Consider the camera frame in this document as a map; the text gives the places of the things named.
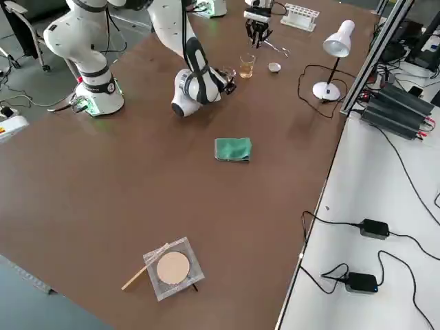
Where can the folded green cloth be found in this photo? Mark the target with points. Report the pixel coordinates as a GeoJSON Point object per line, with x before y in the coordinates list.
{"type": "Point", "coordinates": [233, 149]}

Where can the metal crucible tongs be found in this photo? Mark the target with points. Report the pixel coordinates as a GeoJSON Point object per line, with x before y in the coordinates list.
{"type": "Point", "coordinates": [277, 48]}

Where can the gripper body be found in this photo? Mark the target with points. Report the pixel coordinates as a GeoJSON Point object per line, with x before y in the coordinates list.
{"type": "Point", "coordinates": [224, 82]}
{"type": "Point", "coordinates": [258, 22]}

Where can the small white porcelain dish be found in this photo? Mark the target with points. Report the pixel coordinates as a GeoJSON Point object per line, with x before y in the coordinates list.
{"type": "Point", "coordinates": [274, 68]}

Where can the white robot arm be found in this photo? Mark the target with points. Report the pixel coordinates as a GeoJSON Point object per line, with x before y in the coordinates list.
{"type": "Point", "coordinates": [96, 68]}
{"type": "Point", "coordinates": [213, 8]}

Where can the black power adapter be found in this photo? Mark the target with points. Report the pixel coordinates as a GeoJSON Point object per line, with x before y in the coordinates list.
{"type": "Point", "coordinates": [361, 282]}
{"type": "Point", "coordinates": [374, 227]}

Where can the white box with warning label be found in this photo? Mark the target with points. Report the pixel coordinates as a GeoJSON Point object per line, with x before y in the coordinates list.
{"type": "Point", "coordinates": [12, 129]}

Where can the black power supply unit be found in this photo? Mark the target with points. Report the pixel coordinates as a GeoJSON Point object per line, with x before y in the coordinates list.
{"type": "Point", "coordinates": [388, 120]}
{"type": "Point", "coordinates": [405, 99]}

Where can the black phone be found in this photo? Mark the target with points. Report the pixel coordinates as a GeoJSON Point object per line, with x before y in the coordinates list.
{"type": "Point", "coordinates": [416, 91]}

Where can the white desk lamp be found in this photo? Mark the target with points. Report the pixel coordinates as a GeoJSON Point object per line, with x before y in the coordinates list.
{"type": "Point", "coordinates": [338, 44]}

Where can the white power strip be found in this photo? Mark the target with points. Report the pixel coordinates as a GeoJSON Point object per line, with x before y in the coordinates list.
{"type": "Point", "coordinates": [12, 112]}

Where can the black computer monitor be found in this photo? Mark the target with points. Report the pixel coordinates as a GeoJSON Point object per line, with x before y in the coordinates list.
{"type": "Point", "coordinates": [426, 38]}

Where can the white test tube rack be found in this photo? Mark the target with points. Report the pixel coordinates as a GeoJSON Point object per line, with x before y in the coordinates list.
{"type": "Point", "coordinates": [295, 22]}

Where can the wooden test tube clamp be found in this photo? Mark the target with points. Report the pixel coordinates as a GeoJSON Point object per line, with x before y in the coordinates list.
{"type": "Point", "coordinates": [134, 280]}

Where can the aluminium frame post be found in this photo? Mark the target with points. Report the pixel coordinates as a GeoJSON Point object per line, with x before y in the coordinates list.
{"type": "Point", "coordinates": [373, 63]}

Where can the glass beaker with amber liquid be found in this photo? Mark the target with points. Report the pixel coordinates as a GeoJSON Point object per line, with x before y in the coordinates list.
{"type": "Point", "coordinates": [247, 70]}

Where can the black office chair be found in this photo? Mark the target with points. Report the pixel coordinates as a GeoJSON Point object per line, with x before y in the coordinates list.
{"type": "Point", "coordinates": [20, 38]}

